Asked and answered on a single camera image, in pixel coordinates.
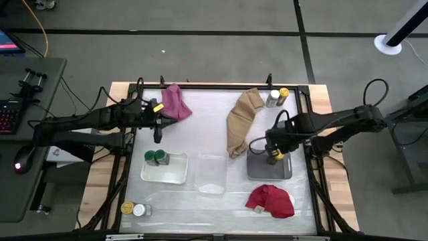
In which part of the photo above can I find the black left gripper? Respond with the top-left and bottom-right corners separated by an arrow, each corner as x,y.
142,98 -> 179,130

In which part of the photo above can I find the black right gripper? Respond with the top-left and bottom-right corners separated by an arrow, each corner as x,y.
265,119 -> 298,161

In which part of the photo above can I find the yellow-lid spice jar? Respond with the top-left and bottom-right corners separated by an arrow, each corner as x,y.
276,87 -> 290,107
120,201 -> 135,216
266,149 -> 285,166

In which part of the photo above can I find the pink cloth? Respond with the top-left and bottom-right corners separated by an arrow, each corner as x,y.
161,83 -> 194,122

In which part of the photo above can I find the green-lid spice jar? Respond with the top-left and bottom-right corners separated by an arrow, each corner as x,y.
144,150 -> 158,167
154,149 -> 171,166

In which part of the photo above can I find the white-lid spice jar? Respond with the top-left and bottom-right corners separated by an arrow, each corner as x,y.
132,203 -> 152,217
265,89 -> 281,108

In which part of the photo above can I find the white table mat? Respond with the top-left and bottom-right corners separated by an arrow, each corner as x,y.
120,88 -> 318,234

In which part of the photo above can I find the red cloth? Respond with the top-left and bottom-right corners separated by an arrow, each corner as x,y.
245,183 -> 296,220

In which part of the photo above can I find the tan cloth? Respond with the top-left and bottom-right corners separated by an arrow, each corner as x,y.
226,88 -> 265,160

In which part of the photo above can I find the white plastic tray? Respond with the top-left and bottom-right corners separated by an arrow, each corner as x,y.
140,152 -> 189,185

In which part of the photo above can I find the clear plastic container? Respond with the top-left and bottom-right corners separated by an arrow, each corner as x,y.
195,152 -> 228,195

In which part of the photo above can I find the white printed paper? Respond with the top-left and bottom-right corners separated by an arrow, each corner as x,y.
45,129 -> 86,165

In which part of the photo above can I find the dark side table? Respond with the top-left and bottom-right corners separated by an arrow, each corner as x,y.
367,83 -> 428,195

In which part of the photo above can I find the black clamp holder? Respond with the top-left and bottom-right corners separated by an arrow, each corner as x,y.
9,68 -> 48,100

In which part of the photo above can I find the black computer mouse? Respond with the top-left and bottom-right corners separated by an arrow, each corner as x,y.
13,144 -> 37,175

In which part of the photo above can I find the white round stand base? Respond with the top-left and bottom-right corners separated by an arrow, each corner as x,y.
373,33 -> 403,56

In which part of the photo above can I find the backlit keyboard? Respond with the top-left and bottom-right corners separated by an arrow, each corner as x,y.
0,99 -> 23,135

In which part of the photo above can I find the dark grey desk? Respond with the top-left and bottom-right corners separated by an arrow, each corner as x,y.
0,57 -> 68,224

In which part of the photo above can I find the white object on floor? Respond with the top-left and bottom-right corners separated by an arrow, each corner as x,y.
33,0 -> 56,11

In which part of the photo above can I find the computer monitor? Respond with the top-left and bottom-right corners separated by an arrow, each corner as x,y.
0,29 -> 27,55

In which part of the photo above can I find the black and white pole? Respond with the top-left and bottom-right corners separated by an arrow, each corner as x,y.
383,0 -> 428,48

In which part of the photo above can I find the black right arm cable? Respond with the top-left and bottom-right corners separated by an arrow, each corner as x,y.
363,78 -> 390,108
249,109 -> 291,156

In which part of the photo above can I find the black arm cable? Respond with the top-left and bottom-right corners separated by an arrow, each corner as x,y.
363,78 -> 390,108
96,77 -> 145,105
249,109 -> 291,156

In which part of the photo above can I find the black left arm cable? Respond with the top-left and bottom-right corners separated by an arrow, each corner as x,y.
96,77 -> 145,105

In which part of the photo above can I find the black metal table frame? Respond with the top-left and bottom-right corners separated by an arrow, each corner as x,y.
80,75 -> 360,241

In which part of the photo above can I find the yellow cable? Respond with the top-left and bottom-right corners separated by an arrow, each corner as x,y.
20,0 -> 49,58

